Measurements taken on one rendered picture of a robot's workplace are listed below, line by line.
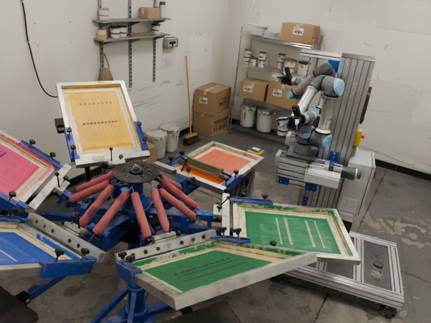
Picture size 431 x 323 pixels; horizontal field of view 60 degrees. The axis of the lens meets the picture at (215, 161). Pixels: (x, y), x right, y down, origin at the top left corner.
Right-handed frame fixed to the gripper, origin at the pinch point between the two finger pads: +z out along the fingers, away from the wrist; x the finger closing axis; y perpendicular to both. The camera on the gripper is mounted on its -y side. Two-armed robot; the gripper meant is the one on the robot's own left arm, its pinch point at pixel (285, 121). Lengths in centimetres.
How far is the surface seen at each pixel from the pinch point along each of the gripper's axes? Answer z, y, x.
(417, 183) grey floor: -379, 169, 6
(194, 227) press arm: 50, 71, 36
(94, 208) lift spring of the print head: 107, 43, 60
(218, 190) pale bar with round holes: 12, 59, 48
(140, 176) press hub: 77, 30, 53
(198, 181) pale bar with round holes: 16, 56, 66
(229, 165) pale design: -37, 62, 80
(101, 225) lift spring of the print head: 111, 49, 48
